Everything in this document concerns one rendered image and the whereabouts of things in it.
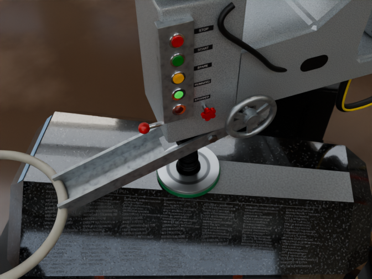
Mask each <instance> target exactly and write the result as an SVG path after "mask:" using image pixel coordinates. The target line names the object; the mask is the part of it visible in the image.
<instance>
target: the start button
mask: <svg viewBox="0 0 372 279"><path fill-rule="evenodd" d="M183 62H184V59H183V57H182V56H176V57H175V58H174V59H173V60H172V63H173V65H174V66H180V65H182V64H183Z"/></svg>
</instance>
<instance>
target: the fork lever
mask: <svg viewBox="0 0 372 279"><path fill-rule="evenodd" d="M231 127H232V129H233V130H234V131H238V130H240V129H242V128H244V127H246V125H245V123H244V121H243V120H242V119H238V118H234V123H233V124H232V125H231ZM162 136H164V134H163V132H162V130H161V128H160V127H156V128H153V129H150V131H149V132H148V133H147V134H141V133H140V134H137V135H135V136H133V137H131V138H129V139H127V140H125V141H123V142H121V143H119V144H117V145H115V146H113V147H111V148H109V149H107V150H105V151H103V152H101V153H98V154H96V155H94V156H92V157H90V158H88V159H86V160H84V161H82V162H80V163H78V164H76V165H74V166H72V167H70V168H68V169H66V170H64V171H62V172H59V173H57V174H55V175H53V176H52V177H51V178H52V180H53V181H56V180H62V181H63V183H64V185H65V188H66V192H67V195H68V199H67V200H65V201H63V202H61V203H59V204H57V206H58V208H59V209H64V208H65V209H67V210H68V213H69V212H71V211H73V210H75V209H77V208H79V207H81V206H84V205H86V204H88V203H90V202H92V201H94V200H96V199H98V198H100V197H102V196H104V195H106V194H108V193H110V192H112V191H114V190H116V189H118V188H120V187H123V186H125V185H127V184H129V183H131V182H133V181H135V180H137V179H139V178H141V177H144V176H146V175H148V174H150V173H152V172H154V171H156V170H158V169H160V168H162V167H164V166H166V165H168V164H170V163H172V162H174V161H176V160H178V159H180V158H182V157H185V156H187V155H189V154H191V153H193V152H195V151H197V150H199V149H201V148H203V147H205V146H207V145H209V144H211V143H214V142H216V141H217V140H219V139H221V138H223V137H226V136H228V134H227V132H226V130H225V128H222V129H219V130H216V131H212V132H208V133H205V134H202V135H199V136H197V137H194V138H192V139H190V140H188V141H186V142H184V143H182V144H180V145H178V146H176V147H174V148H172V149H170V150H168V151H166V152H165V151H164V149H163V146H162V144H161V142H160V140H159V138H160V137H162Z"/></svg>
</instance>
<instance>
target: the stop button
mask: <svg viewBox="0 0 372 279"><path fill-rule="evenodd" d="M183 42H184V40H183V38H182V37H181V36H176V37H174V38H173V39H172V45H173V46H174V47H176V48H177V47H180V46H181V45H182V44H183Z"/></svg>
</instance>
